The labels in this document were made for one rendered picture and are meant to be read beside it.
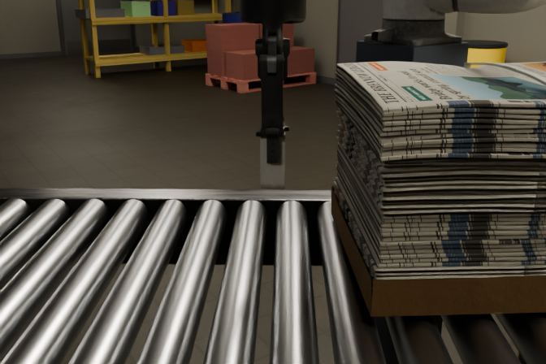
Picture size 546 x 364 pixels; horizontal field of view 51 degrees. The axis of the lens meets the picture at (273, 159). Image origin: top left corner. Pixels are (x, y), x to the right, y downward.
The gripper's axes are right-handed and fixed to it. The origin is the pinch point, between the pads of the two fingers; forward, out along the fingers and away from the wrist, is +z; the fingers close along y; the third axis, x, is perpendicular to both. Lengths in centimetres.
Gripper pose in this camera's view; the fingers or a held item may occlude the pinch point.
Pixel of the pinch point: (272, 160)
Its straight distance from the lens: 70.7
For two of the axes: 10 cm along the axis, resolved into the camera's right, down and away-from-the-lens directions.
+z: 0.0, 9.6, 2.9
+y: 0.2, -2.9, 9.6
